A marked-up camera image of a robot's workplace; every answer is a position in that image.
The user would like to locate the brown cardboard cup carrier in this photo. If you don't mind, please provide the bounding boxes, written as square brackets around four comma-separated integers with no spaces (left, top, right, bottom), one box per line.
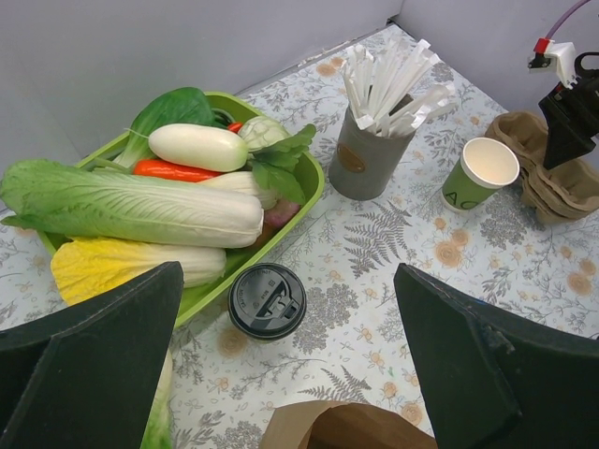
[485,111,598,225]

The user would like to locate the purple onion toy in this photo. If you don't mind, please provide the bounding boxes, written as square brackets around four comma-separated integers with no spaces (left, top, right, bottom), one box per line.
[264,198,301,229]

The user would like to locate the bok choy toy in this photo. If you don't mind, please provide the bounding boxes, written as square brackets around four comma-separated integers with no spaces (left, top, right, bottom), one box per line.
[238,115,316,205]

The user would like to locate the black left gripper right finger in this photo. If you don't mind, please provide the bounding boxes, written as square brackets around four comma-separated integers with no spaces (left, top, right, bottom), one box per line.
[394,264,598,448]

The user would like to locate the red pepper toy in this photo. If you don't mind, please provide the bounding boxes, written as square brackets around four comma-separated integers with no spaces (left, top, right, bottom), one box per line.
[133,159,222,182]

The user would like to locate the yellow napa cabbage toy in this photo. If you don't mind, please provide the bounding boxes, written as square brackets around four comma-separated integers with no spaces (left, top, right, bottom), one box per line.
[51,238,226,306]

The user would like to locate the white radish toy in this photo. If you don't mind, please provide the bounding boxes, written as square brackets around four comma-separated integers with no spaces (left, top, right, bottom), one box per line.
[148,123,249,172]

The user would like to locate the grey straw holder cup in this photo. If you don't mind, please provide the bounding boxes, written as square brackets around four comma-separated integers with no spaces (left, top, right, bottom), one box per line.
[329,108,416,201]

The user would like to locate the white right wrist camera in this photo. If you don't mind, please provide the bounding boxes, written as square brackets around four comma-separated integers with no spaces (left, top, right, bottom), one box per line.
[528,37,577,89]

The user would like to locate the small green cabbage toy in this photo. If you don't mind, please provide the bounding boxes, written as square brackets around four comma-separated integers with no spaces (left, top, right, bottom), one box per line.
[140,350,172,449]

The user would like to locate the white wrapped straws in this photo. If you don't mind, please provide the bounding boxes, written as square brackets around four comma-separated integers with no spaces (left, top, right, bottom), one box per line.
[340,39,457,138]

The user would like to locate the green napa cabbage toy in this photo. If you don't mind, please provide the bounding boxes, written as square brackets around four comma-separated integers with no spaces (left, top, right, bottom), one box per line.
[1,159,264,249]

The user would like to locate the black coffee cup lid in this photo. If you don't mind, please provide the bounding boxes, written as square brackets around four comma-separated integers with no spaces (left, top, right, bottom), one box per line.
[227,263,307,342]

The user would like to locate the green plastic tray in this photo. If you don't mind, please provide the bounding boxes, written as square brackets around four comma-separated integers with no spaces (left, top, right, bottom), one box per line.
[35,90,327,329]

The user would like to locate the brown paper bag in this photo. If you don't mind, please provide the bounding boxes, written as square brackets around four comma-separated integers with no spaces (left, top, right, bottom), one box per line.
[259,400,437,449]

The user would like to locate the floral table mat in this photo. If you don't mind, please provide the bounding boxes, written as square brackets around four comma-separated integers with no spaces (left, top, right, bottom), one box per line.
[0,23,599,449]

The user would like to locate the green leafy vegetable toy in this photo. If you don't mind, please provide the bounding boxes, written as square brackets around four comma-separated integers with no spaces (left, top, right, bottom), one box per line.
[113,87,225,168]

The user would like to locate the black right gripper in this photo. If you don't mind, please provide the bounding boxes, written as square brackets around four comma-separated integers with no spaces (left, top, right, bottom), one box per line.
[539,51,598,169]

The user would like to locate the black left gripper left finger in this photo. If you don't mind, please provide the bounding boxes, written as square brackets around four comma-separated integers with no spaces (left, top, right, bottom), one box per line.
[1,262,183,448]

